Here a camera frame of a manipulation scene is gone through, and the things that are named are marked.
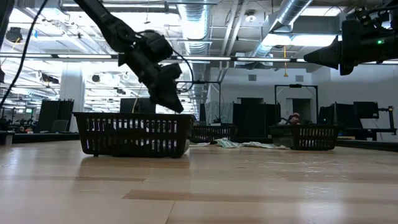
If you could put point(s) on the grey chair back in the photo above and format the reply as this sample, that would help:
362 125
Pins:
59 126

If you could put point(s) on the person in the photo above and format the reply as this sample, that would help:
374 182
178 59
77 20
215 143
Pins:
294 118

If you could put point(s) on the grey box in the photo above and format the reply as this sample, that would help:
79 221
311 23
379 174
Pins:
7 137

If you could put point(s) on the black monitor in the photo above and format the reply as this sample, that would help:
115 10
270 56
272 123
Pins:
138 105
366 109
339 115
49 115

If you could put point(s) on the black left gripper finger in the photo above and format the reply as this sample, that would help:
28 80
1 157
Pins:
172 96
160 96

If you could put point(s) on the black slotted plastic basket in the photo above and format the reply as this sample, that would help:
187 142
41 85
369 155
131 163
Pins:
133 135
211 133
306 137

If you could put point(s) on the long ceiling light strip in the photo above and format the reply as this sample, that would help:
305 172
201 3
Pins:
84 56

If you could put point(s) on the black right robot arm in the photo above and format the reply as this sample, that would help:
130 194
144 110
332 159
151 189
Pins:
385 46

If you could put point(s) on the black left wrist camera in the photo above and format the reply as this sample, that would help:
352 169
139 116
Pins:
157 45

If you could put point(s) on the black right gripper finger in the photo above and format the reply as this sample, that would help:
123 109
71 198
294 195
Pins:
329 48
329 60

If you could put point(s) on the black gantry frame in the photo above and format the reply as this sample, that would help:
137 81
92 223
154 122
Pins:
202 82
295 85

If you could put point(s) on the black camera on stand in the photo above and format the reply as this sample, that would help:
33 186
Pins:
390 109

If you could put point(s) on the silver ventilation duct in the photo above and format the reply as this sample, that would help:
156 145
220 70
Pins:
290 12
196 18

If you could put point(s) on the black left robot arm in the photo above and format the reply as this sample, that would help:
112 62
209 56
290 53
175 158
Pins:
109 28

